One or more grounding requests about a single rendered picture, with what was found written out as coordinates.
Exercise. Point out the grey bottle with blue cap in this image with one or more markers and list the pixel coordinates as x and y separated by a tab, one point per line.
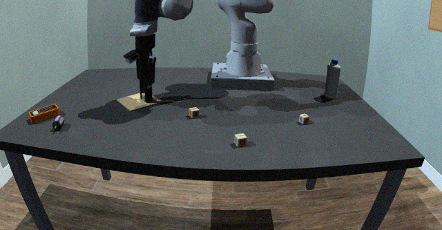
332	80

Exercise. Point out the beige mat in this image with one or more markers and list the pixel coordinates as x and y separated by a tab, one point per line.
134	102

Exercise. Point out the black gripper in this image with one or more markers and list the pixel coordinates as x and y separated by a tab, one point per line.
146	65

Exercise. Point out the orange digital multimeter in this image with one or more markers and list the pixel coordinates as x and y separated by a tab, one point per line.
44	113

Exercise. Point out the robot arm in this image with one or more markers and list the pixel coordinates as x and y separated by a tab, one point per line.
242	60

